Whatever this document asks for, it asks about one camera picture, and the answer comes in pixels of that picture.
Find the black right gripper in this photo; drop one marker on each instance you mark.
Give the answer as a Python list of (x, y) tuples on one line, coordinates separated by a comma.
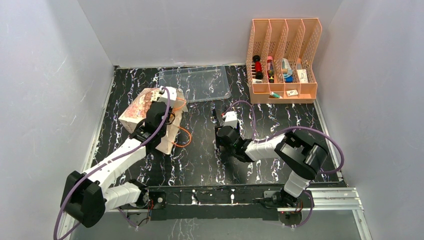
[(216, 124)]

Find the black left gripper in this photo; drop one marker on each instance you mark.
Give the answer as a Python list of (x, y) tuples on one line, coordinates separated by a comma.
[(169, 112)]

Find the printed white paper bag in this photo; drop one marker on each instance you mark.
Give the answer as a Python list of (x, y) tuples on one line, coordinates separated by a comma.
[(134, 120)]

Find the clear plastic tray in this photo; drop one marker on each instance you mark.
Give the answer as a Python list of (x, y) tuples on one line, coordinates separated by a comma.
[(198, 84)]

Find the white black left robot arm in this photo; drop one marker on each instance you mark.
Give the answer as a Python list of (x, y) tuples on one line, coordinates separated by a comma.
[(88, 195)]

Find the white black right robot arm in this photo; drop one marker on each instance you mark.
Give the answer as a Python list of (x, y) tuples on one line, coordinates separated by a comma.
[(300, 152)]

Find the green white tube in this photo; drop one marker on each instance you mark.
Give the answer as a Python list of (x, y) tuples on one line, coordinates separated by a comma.
[(274, 95)]

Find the red black dumbbell toy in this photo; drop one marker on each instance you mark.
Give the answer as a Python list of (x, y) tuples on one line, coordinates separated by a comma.
[(257, 67)]

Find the pink red bottle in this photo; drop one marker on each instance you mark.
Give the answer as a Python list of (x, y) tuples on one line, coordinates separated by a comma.
[(270, 69)]

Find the small white card box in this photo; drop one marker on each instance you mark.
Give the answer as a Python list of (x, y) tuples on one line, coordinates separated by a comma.
[(292, 93)]

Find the blue clear tape dispenser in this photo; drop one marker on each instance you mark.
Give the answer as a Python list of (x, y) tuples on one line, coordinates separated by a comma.
[(287, 71)]

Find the orange desk file organizer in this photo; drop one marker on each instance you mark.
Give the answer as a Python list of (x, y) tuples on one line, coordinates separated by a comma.
[(279, 60)]

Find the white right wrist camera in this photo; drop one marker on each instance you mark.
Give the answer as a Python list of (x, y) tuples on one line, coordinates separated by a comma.
[(230, 119)]

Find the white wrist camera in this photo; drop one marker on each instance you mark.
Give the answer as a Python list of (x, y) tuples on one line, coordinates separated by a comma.
[(230, 119), (167, 94)]

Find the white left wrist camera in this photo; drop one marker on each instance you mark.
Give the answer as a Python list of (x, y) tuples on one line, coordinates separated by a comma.
[(167, 94)]

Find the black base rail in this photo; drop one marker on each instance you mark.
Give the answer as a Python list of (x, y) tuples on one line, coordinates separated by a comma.
[(239, 201)]

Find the aluminium frame rail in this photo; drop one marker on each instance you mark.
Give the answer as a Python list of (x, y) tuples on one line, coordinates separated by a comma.
[(343, 199)]

